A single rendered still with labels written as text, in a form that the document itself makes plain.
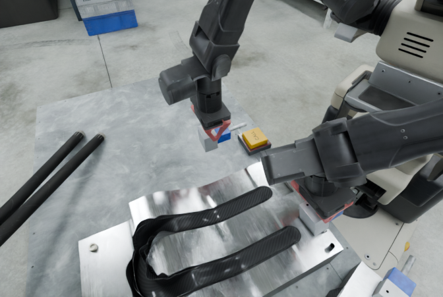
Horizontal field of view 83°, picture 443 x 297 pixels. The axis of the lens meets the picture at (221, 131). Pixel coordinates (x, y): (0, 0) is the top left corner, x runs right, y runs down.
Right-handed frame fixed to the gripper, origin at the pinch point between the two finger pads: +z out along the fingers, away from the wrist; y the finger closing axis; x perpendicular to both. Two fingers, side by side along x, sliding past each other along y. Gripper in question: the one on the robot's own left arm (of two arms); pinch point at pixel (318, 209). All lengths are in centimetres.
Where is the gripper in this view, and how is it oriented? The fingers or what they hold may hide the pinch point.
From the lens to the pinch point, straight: 57.7
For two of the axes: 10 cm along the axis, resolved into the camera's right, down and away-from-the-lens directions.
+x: 8.9, -4.2, 1.9
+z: 2.1, 7.3, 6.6
